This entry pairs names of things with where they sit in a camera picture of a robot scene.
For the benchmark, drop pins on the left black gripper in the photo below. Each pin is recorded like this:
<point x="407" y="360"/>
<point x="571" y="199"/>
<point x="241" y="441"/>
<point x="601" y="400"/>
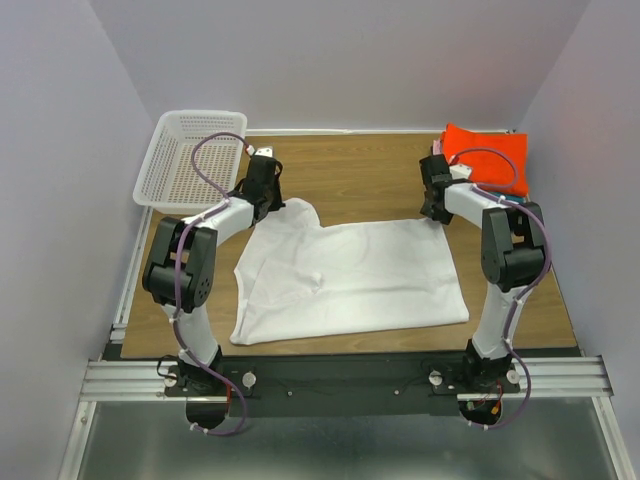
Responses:
<point x="278" y="203"/>

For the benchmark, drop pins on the left aluminium side rail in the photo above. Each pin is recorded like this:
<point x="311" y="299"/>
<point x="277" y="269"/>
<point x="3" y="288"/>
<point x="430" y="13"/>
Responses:
<point x="122" y="314"/>

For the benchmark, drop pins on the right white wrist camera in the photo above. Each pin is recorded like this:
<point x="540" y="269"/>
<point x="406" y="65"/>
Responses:
<point x="460" y="171"/>

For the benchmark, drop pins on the aluminium frame rail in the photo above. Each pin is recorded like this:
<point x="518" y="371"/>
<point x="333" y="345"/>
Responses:
<point x="139" y="381"/>

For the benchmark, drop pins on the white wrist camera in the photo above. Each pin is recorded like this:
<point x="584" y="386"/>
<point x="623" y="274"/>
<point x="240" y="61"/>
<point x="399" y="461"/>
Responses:
<point x="267" y="151"/>
<point x="460" y="171"/>

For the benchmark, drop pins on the white plastic laundry basket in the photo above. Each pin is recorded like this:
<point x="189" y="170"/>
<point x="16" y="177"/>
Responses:
<point x="188" y="148"/>

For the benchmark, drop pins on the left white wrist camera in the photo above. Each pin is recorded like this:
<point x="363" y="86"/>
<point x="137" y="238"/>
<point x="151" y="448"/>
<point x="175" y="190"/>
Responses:
<point x="267" y="151"/>

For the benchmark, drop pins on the white t shirt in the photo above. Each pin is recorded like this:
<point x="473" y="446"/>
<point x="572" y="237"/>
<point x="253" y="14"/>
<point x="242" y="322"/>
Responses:
<point x="298" y="279"/>

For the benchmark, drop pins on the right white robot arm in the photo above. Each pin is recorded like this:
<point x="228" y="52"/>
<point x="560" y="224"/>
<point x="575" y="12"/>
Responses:
<point x="515" y="256"/>

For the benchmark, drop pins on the orange folded t shirt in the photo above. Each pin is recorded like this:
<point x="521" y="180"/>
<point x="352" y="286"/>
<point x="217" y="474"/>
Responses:
<point x="498" y="160"/>

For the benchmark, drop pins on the teal folded t shirt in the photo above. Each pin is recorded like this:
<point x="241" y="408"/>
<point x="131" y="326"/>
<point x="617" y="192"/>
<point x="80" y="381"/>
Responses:
<point x="510" y="198"/>

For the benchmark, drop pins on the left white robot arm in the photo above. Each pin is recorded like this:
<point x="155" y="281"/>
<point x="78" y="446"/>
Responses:
<point x="179" y="271"/>

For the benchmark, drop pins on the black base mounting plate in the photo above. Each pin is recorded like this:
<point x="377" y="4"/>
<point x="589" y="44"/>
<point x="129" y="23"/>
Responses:
<point x="269" y="405"/>

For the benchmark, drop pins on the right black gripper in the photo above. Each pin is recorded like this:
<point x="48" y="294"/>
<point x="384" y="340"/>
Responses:
<point x="444" y="217"/>

